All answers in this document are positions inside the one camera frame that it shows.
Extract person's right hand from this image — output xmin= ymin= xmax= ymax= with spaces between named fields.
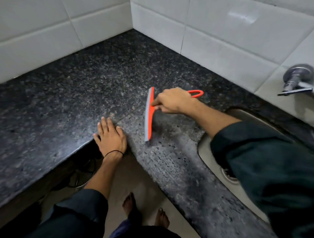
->
xmin=151 ymin=87 xmax=197 ymax=115

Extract person's left hand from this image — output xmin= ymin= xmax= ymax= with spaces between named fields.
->
xmin=93 ymin=117 xmax=127 ymax=157

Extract orange squeegee with grey blade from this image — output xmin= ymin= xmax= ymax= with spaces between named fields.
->
xmin=144 ymin=86 xmax=204 ymax=142

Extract person's left forearm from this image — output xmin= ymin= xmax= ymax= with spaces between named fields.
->
xmin=27 ymin=152 xmax=124 ymax=238

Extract person's right forearm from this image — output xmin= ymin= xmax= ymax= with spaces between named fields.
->
xmin=192 ymin=99 xmax=314 ymax=238

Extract black wrist band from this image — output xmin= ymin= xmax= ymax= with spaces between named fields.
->
xmin=104 ymin=150 xmax=124 ymax=158

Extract dark metal pot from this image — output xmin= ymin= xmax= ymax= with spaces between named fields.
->
xmin=68 ymin=157 xmax=97 ymax=190

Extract stainless steel sink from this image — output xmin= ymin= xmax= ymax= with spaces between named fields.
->
xmin=197 ymin=107 xmax=314 ymax=224

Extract person's left foot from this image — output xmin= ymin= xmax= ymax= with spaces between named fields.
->
xmin=122 ymin=192 xmax=138 ymax=219

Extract person's foot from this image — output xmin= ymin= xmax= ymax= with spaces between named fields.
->
xmin=122 ymin=192 xmax=138 ymax=219
xmin=154 ymin=208 xmax=170 ymax=229

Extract metal sink drain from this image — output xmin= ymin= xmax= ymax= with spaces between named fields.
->
xmin=220 ymin=167 xmax=240 ymax=185

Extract person's right foot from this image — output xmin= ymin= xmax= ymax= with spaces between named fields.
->
xmin=154 ymin=208 xmax=170 ymax=229

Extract person's dark trousers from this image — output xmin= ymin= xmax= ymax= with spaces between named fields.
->
xmin=109 ymin=219 xmax=181 ymax=238

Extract chrome wall tap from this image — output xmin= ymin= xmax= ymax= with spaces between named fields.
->
xmin=277 ymin=64 xmax=314 ymax=96

